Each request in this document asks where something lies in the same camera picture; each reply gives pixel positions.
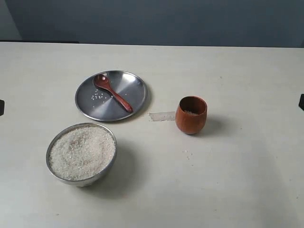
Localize red wooden spoon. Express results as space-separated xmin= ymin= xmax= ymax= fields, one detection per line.
xmin=93 ymin=74 xmax=133 ymax=113

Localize brown wooden cup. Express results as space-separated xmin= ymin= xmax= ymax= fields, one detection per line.
xmin=175 ymin=96 xmax=208 ymax=134

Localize steel bowl of rice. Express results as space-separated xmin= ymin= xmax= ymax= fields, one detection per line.
xmin=46 ymin=123 xmax=117 ymax=187

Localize white uncooked rice grains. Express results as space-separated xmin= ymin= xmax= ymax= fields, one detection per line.
xmin=49 ymin=126 xmax=116 ymax=181

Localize round steel plate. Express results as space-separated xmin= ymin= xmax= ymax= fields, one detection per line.
xmin=75 ymin=70 xmax=148 ymax=122

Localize clear tape strip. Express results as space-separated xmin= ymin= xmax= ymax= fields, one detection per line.
xmin=149 ymin=112 xmax=175 ymax=122

